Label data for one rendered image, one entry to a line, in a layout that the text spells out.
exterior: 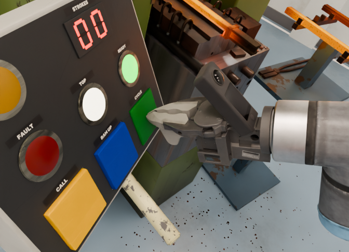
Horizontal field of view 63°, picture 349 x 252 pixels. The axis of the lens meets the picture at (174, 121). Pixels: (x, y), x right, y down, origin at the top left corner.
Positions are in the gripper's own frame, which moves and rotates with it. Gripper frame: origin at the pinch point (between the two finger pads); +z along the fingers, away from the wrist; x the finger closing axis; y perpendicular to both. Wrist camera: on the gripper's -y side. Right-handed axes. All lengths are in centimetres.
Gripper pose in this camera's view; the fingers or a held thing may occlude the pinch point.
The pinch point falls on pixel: (152, 113)
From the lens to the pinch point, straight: 50.3
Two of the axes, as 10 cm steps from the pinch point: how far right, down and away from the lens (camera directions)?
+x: 3.7, -6.1, 7.0
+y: 2.3, 7.9, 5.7
